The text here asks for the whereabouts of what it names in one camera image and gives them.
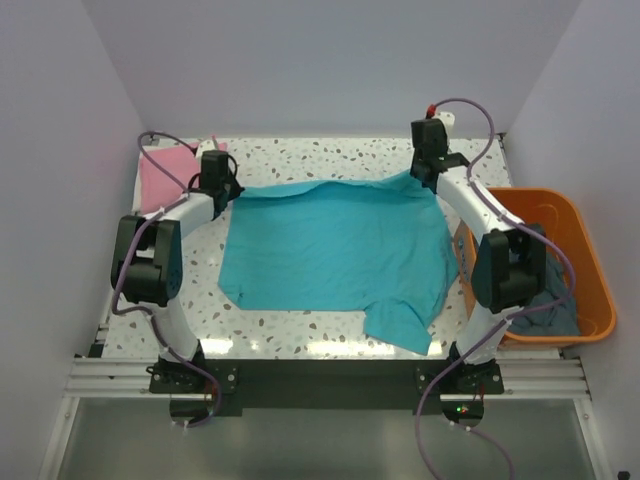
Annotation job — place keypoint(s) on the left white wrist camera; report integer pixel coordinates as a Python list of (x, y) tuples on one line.
[(210, 145)]

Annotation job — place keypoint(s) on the folded white t shirt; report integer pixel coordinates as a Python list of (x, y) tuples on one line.
[(139, 203)]

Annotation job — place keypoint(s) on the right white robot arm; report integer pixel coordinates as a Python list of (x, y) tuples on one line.
[(506, 266)]

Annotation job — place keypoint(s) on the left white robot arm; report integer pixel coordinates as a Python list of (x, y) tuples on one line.
[(147, 266)]

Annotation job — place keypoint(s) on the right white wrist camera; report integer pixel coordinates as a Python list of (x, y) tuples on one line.
[(445, 117)]

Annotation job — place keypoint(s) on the teal t shirt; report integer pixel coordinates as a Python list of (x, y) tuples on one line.
[(380, 247)]

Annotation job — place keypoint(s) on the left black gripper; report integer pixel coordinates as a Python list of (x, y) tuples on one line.
[(236, 188)]

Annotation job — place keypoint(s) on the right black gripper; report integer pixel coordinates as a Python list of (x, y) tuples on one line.
[(411, 168)]

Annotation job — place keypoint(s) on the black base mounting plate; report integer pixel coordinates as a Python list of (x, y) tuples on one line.
[(193, 394)]

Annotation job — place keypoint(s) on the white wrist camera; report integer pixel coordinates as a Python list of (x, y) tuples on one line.
[(210, 145), (445, 117)]

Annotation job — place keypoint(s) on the orange plastic basket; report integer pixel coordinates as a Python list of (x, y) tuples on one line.
[(563, 226)]

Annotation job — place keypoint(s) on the folded pink t shirt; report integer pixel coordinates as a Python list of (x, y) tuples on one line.
[(178, 161)]

